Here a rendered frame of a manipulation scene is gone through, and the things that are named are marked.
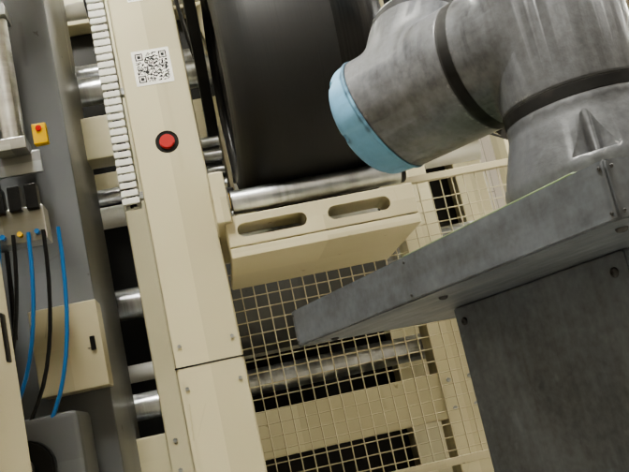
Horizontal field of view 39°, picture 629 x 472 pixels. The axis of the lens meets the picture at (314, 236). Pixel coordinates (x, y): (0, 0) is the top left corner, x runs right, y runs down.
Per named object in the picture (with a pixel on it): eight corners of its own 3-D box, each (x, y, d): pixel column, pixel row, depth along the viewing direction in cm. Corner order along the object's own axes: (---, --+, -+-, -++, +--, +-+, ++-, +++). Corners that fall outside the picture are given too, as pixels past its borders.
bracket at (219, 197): (217, 224, 161) (207, 172, 163) (220, 264, 200) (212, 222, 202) (235, 220, 161) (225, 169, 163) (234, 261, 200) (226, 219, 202)
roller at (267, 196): (222, 187, 168) (225, 205, 171) (226, 202, 165) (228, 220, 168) (400, 154, 173) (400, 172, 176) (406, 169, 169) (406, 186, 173)
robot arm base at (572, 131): (744, 150, 86) (711, 55, 88) (606, 168, 76) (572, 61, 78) (602, 209, 102) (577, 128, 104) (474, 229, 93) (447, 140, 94)
